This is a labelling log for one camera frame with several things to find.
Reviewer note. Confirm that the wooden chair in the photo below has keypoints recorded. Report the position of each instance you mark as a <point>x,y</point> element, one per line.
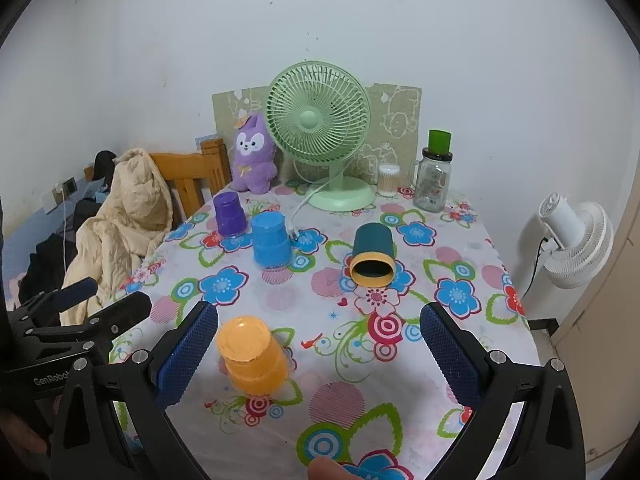
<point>192,180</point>

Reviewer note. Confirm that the beige quilted blanket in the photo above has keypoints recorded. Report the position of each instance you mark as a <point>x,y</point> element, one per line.
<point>125,205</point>

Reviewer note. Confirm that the blue plastic cup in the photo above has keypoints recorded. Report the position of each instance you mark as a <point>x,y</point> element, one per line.
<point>270,240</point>

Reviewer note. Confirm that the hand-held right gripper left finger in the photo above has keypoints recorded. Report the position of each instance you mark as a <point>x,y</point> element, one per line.
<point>187,357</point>

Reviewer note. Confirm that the purple plastic cup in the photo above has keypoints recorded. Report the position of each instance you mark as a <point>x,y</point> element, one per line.
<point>230,215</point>

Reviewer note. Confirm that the glass jar mug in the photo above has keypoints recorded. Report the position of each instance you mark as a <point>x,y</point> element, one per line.
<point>431,185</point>

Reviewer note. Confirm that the purple plush toy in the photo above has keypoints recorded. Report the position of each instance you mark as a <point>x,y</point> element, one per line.
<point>252,160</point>

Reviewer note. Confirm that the cotton swab container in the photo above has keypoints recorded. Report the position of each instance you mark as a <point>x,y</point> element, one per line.
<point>388,180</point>

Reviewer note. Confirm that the orange plastic cup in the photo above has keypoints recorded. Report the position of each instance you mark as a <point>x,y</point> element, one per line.
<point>252,360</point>

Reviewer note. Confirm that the floral tablecloth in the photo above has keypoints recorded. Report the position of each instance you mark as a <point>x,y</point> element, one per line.
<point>325,285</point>

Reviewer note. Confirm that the green desk fan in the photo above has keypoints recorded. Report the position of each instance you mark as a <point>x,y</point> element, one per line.
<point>312,120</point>

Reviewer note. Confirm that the dark clothes pile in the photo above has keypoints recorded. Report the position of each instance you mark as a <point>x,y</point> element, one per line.
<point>47,260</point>

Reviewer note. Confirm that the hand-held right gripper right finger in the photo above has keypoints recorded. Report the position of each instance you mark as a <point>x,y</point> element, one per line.
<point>450,360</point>

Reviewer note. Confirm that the person's right hand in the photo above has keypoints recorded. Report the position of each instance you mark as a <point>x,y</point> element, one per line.
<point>327,469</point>

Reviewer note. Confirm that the white fan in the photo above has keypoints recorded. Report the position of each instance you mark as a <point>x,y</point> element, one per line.
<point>582,240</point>

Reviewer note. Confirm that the wall socket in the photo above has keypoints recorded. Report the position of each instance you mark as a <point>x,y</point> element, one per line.
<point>66,186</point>

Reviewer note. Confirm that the green small cup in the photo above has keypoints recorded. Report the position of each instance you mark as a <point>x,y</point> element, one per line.
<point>439,141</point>

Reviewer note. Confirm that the beige cartoon print board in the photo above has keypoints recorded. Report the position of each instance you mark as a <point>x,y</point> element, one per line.
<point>395,110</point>

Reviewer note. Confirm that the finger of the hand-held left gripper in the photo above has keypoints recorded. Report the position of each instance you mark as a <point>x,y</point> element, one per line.
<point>125,310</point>
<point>80,290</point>

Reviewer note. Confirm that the teal cup with yellow rim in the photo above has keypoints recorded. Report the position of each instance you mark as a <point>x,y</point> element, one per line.
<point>372,242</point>

